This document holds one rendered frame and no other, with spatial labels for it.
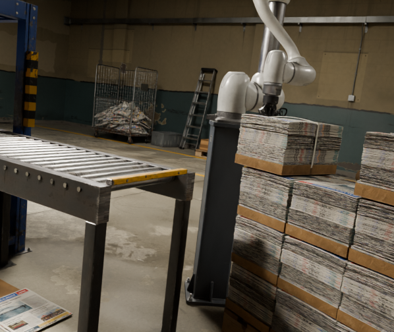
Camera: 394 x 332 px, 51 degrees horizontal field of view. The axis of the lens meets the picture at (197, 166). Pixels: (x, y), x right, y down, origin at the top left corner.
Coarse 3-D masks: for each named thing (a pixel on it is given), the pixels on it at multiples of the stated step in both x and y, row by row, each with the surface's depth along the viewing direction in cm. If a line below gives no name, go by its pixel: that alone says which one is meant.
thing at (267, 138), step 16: (240, 128) 187; (256, 128) 179; (272, 128) 171; (288, 128) 165; (304, 128) 170; (240, 144) 188; (256, 144) 179; (272, 144) 172; (288, 144) 167; (304, 144) 173; (272, 160) 172; (288, 160) 169; (304, 160) 176
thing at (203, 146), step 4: (204, 140) 833; (208, 140) 828; (200, 144) 837; (204, 144) 833; (200, 148) 839; (204, 148) 834; (196, 152) 844; (200, 152) 839; (204, 152) 872; (200, 156) 840; (204, 156) 840
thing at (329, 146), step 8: (296, 120) 194; (328, 128) 181; (336, 128) 184; (320, 136) 178; (328, 136) 184; (336, 136) 184; (320, 144) 180; (328, 144) 183; (336, 144) 186; (320, 152) 181; (328, 152) 185; (336, 152) 188; (320, 160) 183; (328, 160) 186
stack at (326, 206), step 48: (240, 192) 189; (288, 192) 166; (336, 192) 149; (240, 240) 188; (288, 240) 166; (336, 240) 149; (384, 240) 135; (240, 288) 190; (336, 288) 148; (384, 288) 134
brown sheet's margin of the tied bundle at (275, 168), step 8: (240, 160) 186; (248, 160) 182; (256, 160) 178; (256, 168) 179; (264, 168) 175; (272, 168) 171; (280, 168) 168; (288, 168) 169; (296, 168) 172; (304, 168) 176
